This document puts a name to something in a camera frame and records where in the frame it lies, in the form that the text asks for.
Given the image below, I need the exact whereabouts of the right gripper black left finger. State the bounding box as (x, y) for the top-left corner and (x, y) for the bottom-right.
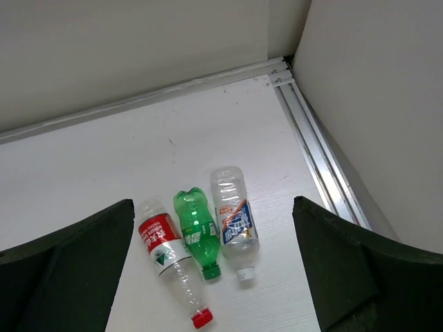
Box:
(1, 199), (134, 331)

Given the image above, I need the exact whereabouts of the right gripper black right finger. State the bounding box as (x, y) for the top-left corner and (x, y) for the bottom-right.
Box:
(293, 196), (442, 331)

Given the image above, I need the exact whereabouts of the red label clear bottle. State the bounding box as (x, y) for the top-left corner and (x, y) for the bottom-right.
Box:
(135, 199), (213, 330)

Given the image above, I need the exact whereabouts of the blue white label clear bottle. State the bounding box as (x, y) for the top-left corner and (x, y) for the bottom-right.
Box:
(210, 166), (260, 282)

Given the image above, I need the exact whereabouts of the green plastic bottle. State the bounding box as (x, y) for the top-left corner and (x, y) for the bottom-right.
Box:
(173, 187), (221, 280)

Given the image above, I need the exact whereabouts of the aluminium rail right edge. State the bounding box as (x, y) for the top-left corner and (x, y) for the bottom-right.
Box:
(269, 70), (372, 230)

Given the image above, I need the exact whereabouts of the aluminium rail edge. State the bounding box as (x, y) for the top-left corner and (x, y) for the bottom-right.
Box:
(1, 57), (295, 145)
(269, 70), (372, 230)

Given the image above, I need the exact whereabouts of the aluminium rail back edge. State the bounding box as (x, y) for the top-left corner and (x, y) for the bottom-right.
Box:
(1, 57), (295, 145)

